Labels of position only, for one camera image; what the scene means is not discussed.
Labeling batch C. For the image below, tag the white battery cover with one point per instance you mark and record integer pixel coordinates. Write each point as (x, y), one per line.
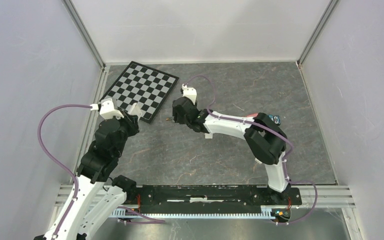
(208, 135)

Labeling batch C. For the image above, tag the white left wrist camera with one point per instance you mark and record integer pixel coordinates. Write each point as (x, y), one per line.
(107, 109)

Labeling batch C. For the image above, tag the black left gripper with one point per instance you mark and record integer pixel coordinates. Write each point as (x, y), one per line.
(132, 121)

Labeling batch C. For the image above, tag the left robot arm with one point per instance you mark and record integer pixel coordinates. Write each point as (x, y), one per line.
(78, 220)

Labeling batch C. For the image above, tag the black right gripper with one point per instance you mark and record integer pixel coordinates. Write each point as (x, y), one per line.
(177, 118)

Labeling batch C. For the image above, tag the black white chessboard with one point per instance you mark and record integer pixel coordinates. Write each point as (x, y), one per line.
(144, 85)

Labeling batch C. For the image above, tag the white cable duct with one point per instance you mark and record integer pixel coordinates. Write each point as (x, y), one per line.
(264, 214)

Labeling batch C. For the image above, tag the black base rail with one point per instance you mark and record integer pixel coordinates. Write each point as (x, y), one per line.
(209, 199)

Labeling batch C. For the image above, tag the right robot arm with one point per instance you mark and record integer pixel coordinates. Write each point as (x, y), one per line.
(263, 136)

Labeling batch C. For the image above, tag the blue owl figurine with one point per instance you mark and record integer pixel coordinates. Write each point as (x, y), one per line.
(275, 118)

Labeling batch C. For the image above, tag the red playing card box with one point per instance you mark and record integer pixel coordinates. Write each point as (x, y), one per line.
(252, 115)

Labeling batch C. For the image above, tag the white remote with dark buttons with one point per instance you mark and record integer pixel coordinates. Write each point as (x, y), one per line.
(135, 110)

